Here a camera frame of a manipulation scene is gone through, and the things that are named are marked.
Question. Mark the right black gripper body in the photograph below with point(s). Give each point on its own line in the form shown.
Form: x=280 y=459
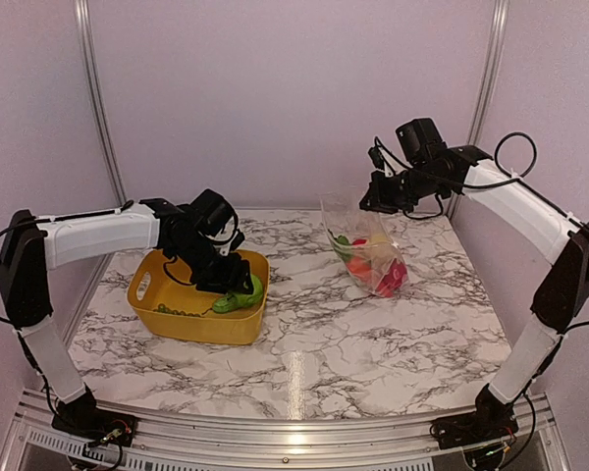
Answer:
x=400 y=195

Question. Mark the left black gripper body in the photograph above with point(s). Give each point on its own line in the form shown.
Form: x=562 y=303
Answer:
x=208 y=269

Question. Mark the green toy leafy vegetable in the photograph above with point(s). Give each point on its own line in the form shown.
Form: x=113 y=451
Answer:
x=236 y=300

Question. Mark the yellow toy lemon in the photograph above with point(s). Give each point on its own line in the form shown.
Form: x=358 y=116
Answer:
x=378 y=238

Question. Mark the clear zip top bag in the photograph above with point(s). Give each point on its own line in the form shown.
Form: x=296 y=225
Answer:
x=341 y=215

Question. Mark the yellow plastic basket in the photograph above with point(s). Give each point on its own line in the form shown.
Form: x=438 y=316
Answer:
x=151 y=287

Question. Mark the orange toy carrot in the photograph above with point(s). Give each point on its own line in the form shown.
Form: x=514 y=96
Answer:
x=357 y=265

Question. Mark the red toy peach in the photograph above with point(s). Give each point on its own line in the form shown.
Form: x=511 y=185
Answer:
x=393 y=280

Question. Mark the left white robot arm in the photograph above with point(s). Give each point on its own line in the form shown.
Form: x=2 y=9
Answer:
x=32 y=246

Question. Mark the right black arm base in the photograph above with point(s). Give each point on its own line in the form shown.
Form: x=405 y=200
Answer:
x=491 y=419

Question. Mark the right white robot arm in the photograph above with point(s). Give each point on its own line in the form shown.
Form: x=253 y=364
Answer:
x=558 y=236

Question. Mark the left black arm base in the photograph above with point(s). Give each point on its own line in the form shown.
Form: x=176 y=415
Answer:
x=83 y=418

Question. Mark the green toy grapes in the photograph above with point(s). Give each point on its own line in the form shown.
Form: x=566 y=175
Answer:
x=164 y=309

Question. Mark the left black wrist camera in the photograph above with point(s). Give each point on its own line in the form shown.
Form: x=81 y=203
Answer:
x=217 y=220

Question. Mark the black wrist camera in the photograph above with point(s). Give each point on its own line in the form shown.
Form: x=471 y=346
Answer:
x=217 y=220
x=420 y=141

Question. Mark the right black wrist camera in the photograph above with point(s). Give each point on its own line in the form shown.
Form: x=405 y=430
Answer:
x=420 y=141

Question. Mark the right aluminium frame post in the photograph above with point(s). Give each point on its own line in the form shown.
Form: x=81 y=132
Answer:
x=493 y=60

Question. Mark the aluminium frame post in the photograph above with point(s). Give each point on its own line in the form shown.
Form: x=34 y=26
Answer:
x=87 y=47
x=493 y=60

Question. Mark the front aluminium rail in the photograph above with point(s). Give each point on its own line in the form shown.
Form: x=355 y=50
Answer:
x=177 y=441

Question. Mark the left aluminium frame post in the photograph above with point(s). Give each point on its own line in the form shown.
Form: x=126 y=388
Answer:
x=87 y=47

